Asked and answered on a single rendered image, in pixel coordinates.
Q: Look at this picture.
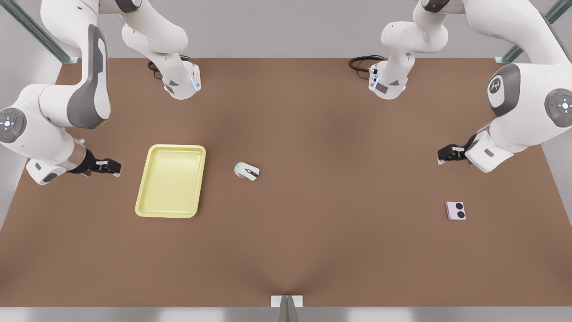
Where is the pink flip phone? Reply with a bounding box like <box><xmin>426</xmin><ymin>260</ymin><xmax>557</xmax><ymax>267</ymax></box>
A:
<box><xmin>445</xmin><ymin>201</ymin><xmax>467</xmax><ymax>221</ymax></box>

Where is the yellow rectangular tray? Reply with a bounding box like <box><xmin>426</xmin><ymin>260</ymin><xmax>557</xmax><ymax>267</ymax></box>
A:
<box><xmin>135</xmin><ymin>144</ymin><xmax>207</xmax><ymax>219</ymax></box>

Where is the white computer mouse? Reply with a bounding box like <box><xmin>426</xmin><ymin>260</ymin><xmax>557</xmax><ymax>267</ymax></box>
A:
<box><xmin>234</xmin><ymin>161</ymin><xmax>261</xmax><ymax>182</ymax></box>

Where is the black cable loop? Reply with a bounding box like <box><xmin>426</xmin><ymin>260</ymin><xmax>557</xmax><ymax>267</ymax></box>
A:
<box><xmin>348</xmin><ymin>55</ymin><xmax>387</xmax><ymax>80</ymax></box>
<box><xmin>147</xmin><ymin>55</ymin><xmax>192</xmax><ymax>81</ymax></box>

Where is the silver frame post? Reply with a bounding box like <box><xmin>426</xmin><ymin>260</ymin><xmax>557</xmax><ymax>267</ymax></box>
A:
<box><xmin>494</xmin><ymin>0</ymin><xmax>572</xmax><ymax>64</ymax></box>
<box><xmin>271</xmin><ymin>295</ymin><xmax>304</xmax><ymax>322</ymax></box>
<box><xmin>0</xmin><ymin>0</ymin><xmax>80</xmax><ymax>65</ymax></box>

